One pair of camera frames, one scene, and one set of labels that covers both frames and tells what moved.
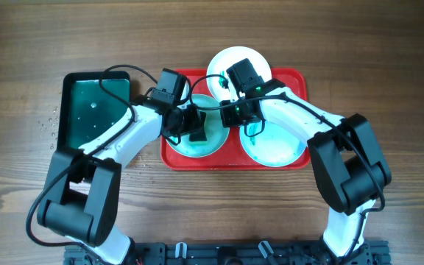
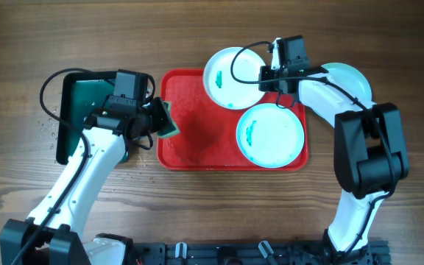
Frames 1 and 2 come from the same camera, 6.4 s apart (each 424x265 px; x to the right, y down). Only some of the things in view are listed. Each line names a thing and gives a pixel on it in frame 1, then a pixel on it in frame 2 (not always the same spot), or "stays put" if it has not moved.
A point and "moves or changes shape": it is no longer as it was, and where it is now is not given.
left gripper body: x=186 y=120 → x=154 y=115
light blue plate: x=276 y=146 stays put
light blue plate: x=217 y=135 → x=349 y=78
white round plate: x=216 y=74 stays put
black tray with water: x=86 y=110 stays put
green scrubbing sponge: x=198 y=138 moves or changes shape
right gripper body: x=231 y=115 → x=266 y=73
